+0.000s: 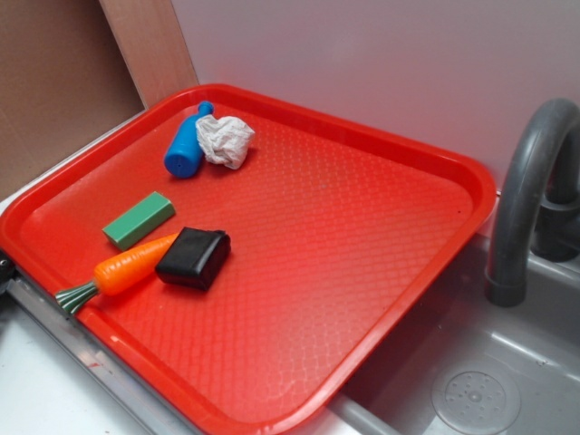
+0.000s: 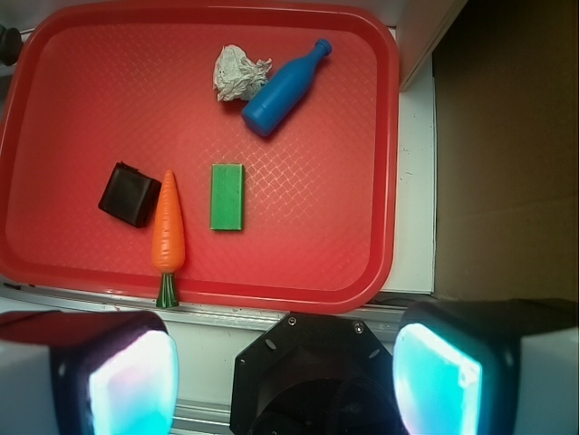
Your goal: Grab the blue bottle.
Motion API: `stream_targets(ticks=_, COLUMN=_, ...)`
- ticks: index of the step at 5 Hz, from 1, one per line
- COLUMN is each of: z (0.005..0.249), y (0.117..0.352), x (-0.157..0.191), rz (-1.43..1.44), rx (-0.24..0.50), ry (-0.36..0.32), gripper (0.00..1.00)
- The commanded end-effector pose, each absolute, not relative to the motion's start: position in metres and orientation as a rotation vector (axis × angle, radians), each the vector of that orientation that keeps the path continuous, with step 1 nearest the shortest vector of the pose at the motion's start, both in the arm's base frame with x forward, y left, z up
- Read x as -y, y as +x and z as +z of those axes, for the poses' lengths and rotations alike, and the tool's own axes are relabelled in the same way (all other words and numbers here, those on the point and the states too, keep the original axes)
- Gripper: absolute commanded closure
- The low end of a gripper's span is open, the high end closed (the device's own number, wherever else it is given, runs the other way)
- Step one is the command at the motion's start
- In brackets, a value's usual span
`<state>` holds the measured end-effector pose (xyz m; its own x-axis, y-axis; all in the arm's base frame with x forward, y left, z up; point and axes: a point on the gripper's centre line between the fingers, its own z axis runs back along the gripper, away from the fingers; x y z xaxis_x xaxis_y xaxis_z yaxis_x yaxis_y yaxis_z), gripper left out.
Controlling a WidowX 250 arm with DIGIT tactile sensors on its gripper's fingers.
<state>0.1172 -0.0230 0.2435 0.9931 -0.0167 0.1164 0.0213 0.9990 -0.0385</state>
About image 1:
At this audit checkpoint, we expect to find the blue plastic bottle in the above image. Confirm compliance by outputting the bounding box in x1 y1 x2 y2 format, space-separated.
163 101 214 179

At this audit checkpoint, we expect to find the red plastic tray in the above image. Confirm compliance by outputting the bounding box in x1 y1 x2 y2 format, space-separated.
1 85 496 434

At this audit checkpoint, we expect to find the crumpled white paper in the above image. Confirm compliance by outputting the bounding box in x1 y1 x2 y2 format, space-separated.
196 115 256 170

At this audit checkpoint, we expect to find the black rectangular pouch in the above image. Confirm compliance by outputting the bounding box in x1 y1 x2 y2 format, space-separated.
155 227 231 291

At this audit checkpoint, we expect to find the green rectangular block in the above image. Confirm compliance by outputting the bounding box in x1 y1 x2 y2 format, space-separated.
101 192 176 251

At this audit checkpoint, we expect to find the orange toy carrot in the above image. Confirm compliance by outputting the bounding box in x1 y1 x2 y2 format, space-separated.
55 233 179 314

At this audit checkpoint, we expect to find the grey toy sink basin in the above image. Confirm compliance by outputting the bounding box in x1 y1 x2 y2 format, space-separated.
326 235 580 435

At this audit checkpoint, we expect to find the wooden board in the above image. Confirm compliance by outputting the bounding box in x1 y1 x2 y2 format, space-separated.
100 0 198 108

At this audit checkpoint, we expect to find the grey toy faucet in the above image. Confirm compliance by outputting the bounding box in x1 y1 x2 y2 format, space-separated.
485 98 579 307

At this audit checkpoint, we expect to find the metal rail strip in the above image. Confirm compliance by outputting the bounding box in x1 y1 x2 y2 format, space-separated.
1 256 198 434

